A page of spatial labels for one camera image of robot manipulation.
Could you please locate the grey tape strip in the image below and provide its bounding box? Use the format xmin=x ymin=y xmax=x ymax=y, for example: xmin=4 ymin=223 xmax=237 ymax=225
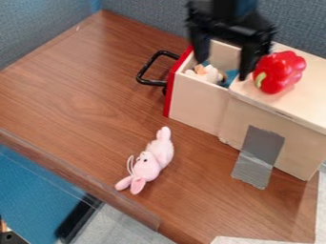
xmin=230 ymin=124 xmax=287 ymax=191

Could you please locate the cabinet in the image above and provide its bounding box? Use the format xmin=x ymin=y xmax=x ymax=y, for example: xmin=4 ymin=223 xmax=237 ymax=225
xmin=210 ymin=39 xmax=326 ymax=182

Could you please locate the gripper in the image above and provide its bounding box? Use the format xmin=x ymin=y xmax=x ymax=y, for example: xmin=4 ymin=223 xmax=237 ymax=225
xmin=184 ymin=0 xmax=278 ymax=82

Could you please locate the drawer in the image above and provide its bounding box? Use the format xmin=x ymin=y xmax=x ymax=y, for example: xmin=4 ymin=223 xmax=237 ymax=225
xmin=134 ymin=38 xmax=245 ymax=136

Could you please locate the red toy pepper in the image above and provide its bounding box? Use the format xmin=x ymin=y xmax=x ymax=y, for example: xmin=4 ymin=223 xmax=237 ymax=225
xmin=252 ymin=50 xmax=309 ymax=95

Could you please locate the pink plush rabbit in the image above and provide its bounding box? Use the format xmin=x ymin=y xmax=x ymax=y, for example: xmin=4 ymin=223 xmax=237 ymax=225
xmin=112 ymin=126 xmax=176 ymax=195

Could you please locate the white toy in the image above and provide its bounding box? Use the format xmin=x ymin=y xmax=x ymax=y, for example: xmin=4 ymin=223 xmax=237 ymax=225
xmin=183 ymin=63 xmax=229 ymax=86

